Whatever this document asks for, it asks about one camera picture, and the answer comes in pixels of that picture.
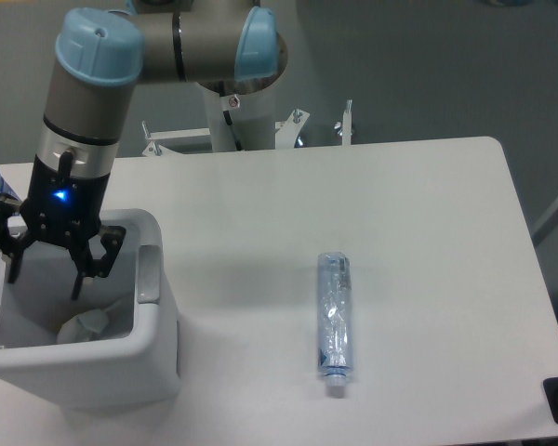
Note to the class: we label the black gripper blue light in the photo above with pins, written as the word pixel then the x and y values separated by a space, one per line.
pixel 62 204

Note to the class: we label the crushed clear plastic bottle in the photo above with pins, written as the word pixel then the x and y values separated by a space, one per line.
pixel 334 319

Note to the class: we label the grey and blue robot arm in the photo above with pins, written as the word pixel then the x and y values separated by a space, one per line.
pixel 100 57

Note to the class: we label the white plastic trash can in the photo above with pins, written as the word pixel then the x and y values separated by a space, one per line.
pixel 141 364

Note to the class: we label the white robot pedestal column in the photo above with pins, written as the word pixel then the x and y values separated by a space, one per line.
pixel 249 99

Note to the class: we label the white metal base frame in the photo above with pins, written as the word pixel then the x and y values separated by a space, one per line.
pixel 231 135

